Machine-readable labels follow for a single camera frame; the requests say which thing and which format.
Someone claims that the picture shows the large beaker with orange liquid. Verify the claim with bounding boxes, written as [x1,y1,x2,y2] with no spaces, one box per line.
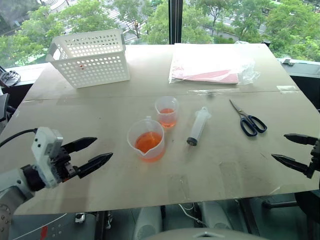
[126,115,166,163]

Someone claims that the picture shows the dark blue handled scissors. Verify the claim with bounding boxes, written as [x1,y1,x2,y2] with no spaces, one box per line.
[229,98,268,137]

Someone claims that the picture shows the black window frame post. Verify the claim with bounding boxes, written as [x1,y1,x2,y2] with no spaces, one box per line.
[168,0,184,46]

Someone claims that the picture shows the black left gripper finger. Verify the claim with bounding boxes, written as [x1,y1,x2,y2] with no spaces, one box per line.
[77,152,114,179]
[61,136,98,155]

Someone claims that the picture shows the white cable under table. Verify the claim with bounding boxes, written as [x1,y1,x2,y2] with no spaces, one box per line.
[177,202,208,228]

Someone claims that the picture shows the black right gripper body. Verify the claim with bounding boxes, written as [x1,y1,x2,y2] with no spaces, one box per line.
[306,137,320,179]

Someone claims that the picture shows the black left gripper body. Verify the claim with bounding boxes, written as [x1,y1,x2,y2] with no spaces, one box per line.
[48,145,81,184]

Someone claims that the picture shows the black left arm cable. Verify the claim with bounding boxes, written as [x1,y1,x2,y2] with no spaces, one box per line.
[0,128,39,148]

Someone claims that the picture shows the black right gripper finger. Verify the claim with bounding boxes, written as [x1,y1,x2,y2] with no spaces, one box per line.
[271,153,312,176]
[283,133,319,146]

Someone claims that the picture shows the white perforated plastic basket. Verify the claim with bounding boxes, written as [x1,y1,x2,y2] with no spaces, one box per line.
[47,28,131,89]

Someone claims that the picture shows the clear plastic bag with papers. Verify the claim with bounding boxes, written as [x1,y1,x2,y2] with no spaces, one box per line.
[168,41,261,86]

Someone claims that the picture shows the clear plastic syringe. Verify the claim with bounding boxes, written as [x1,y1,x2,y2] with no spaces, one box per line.
[186,106,213,147]

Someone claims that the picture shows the clear tape strip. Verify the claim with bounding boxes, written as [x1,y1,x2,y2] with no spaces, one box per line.
[276,85,299,95]

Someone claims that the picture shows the small beaker with orange liquid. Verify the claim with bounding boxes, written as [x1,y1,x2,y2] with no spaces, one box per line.
[154,96,180,130]

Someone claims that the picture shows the grey rounded robot body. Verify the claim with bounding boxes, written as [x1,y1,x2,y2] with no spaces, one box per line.
[149,226,271,240]

